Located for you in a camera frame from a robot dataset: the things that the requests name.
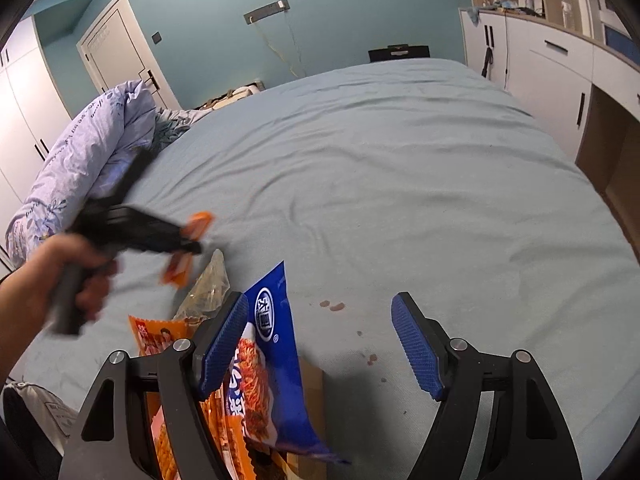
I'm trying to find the blue noodle snack bag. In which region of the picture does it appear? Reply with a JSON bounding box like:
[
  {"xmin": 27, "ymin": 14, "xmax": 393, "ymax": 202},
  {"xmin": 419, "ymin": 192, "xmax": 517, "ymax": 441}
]
[{"xmin": 226, "ymin": 262, "xmax": 344, "ymax": 464}]

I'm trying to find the orange snack packet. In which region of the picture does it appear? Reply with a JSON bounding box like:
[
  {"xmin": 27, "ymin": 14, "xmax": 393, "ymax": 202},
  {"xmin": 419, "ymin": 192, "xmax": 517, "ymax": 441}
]
[
  {"xmin": 128, "ymin": 315, "xmax": 202, "ymax": 356},
  {"xmin": 160, "ymin": 211, "xmax": 216, "ymax": 289}
]

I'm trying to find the person's left forearm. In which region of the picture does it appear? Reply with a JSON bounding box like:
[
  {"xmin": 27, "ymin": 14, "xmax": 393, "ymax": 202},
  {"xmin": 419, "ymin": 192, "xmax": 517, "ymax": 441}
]
[{"xmin": 0, "ymin": 266, "xmax": 51, "ymax": 382}]

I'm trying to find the person's left hand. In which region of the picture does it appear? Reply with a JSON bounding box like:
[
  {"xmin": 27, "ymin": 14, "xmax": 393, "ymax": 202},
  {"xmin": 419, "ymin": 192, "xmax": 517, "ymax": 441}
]
[{"xmin": 1, "ymin": 234, "xmax": 118, "ymax": 326}]

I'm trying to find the clear plastic wrapper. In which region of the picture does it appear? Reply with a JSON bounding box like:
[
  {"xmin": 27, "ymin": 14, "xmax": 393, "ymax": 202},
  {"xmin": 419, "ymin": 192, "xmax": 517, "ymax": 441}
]
[{"xmin": 172, "ymin": 248, "xmax": 230, "ymax": 322}]

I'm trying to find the orange snack packet upright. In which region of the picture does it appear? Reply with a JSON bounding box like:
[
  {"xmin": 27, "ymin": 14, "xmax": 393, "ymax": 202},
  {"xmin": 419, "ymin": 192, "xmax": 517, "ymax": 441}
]
[{"xmin": 128, "ymin": 315, "xmax": 202, "ymax": 356}]

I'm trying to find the lavender floral duvet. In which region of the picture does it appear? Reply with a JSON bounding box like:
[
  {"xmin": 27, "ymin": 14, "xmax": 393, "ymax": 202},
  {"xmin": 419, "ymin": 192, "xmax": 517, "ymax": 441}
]
[{"xmin": 6, "ymin": 80, "xmax": 209, "ymax": 266}]

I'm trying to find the small orange packet edge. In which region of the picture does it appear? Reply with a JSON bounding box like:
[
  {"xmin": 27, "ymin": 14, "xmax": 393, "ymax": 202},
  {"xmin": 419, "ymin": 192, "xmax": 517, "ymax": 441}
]
[{"xmin": 151, "ymin": 387, "xmax": 256, "ymax": 479}]

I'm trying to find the white wardrobe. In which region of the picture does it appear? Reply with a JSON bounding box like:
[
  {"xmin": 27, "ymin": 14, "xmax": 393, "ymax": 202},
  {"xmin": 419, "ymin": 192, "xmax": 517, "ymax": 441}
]
[{"xmin": 0, "ymin": 14, "xmax": 74, "ymax": 271}]

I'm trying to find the cardboard box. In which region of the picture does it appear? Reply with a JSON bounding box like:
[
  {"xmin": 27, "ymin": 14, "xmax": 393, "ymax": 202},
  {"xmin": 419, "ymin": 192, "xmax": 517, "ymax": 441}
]
[{"xmin": 249, "ymin": 356, "xmax": 329, "ymax": 480}]

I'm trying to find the blue bed sheet mattress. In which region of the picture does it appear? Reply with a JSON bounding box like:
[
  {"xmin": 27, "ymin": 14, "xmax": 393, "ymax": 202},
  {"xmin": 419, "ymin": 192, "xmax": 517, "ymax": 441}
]
[{"xmin": 8, "ymin": 57, "xmax": 640, "ymax": 480}]

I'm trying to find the white door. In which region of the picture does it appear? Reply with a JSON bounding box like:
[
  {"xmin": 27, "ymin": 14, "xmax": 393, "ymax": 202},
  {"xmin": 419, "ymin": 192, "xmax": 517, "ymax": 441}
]
[{"xmin": 76, "ymin": 0, "xmax": 181, "ymax": 110}]

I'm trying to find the white cabinet desk unit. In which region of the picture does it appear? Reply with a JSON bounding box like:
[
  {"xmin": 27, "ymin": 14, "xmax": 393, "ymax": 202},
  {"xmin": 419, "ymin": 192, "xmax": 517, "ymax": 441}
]
[{"xmin": 459, "ymin": 0, "xmax": 639, "ymax": 246}]

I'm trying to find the wall power strip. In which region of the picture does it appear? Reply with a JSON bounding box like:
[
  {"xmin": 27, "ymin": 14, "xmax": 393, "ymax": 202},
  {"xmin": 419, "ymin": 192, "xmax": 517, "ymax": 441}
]
[{"xmin": 243, "ymin": 0, "xmax": 291, "ymax": 25}]

